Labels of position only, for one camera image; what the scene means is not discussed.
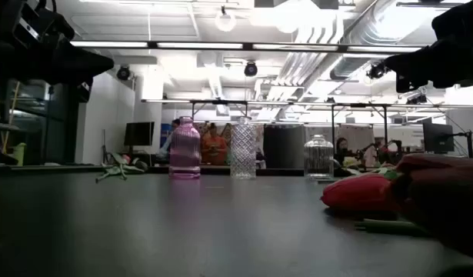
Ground green stems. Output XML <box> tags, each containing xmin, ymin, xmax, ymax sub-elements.
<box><xmin>95</xmin><ymin>152</ymin><xmax>134</xmax><ymax>184</ymax></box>

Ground person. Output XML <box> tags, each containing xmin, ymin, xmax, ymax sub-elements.
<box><xmin>335</xmin><ymin>137</ymin><xmax>351</xmax><ymax>165</ymax></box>
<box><xmin>200</xmin><ymin>122</ymin><xmax>228</xmax><ymax>165</ymax></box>
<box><xmin>158</xmin><ymin>118</ymin><xmax>182</xmax><ymax>159</ymax></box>

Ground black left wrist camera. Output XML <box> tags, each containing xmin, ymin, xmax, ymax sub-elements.
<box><xmin>11</xmin><ymin>3</ymin><xmax>43</xmax><ymax>42</ymax></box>

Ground black flat computer monitor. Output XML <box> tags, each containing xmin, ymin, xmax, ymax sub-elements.
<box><xmin>123</xmin><ymin>122</ymin><xmax>155</xmax><ymax>155</ymax></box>
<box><xmin>422</xmin><ymin>122</ymin><xmax>455</xmax><ymax>154</ymax></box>

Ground overhead light bar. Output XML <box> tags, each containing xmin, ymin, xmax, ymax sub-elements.
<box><xmin>69</xmin><ymin>40</ymin><xmax>424</xmax><ymax>54</ymax></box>

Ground red tulip bunch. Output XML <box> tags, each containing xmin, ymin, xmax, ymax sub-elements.
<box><xmin>354</xmin><ymin>152</ymin><xmax>473</xmax><ymax>262</ymax></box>

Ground round ceiling lamp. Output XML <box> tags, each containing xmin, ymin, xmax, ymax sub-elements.
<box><xmin>215</xmin><ymin>5</ymin><xmax>237</xmax><ymax>33</ymax></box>

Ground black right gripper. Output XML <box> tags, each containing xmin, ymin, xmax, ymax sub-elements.
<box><xmin>384</xmin><ymin>38</ymin><xmax>473</xmax><ymax>94</ymax></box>

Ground dark partition panel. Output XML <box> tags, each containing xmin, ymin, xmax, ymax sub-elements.
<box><xmin>263</xmin><ymin>125</ymin><xmax>306</xmax><ymax>169</ymax></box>

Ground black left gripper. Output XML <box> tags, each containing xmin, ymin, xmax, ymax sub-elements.
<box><xmin>22</xmin><ymin>39</ymin><xmax>115</xmax><ymax>103</ymax></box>

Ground pink ribbed glass vase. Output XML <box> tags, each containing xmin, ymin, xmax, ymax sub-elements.
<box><xmin>168</xmin><ymin>115</ymin><xmax>202</xmax><ymax>180</ymax></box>

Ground yellow-green bottle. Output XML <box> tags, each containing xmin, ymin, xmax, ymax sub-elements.
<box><xmin>12</xmin><ymin>142</ymin><xmax>28</xmax><ymax>166</ymax></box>

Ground clear ribbed glass vase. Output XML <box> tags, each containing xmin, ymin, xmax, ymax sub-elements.
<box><xmin>303</xmin><ymin>134</ymin><xmax>335</xmax><ymax>181</ymax></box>

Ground silver ventilation duct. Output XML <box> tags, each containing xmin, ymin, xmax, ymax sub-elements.
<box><xmin>330</xmin><ymin>0</ymin><xmax>401</xmax><ymax>82</ymax></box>

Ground black tripod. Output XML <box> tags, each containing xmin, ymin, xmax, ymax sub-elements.
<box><xmin>100</xmin><ymin>128</ymin><xmax>109</xmax><ymax>165</ymax></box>

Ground clear diamond-cut glass vase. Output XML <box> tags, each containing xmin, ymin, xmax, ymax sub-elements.
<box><xmin>230</xmin><ymin>116</ymin><xmax>258</xmax><ymax>180</ymax></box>

